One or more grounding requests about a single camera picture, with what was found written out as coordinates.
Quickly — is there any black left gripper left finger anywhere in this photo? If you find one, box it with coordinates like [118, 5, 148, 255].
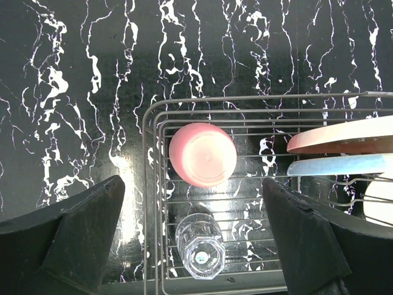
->
[1, 175, 125, 294]

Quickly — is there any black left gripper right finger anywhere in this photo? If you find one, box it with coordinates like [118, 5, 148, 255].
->
[262, 178, 392, 294]

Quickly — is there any blue and cream plate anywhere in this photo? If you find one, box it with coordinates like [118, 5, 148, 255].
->
[286, 153, 392, 176]

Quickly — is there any pink plastic cup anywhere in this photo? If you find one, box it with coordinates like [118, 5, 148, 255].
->
[168, 123, 237, 187]

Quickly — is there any pink and cream plate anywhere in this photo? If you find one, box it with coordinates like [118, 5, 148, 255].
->
[287, 116, 392, 154]

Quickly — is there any clear drinking glass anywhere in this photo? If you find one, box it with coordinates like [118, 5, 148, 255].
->
[175, 213, 226, 280]

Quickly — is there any metal wire dish rack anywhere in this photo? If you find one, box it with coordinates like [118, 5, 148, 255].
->
[141, 91, 392, 294]

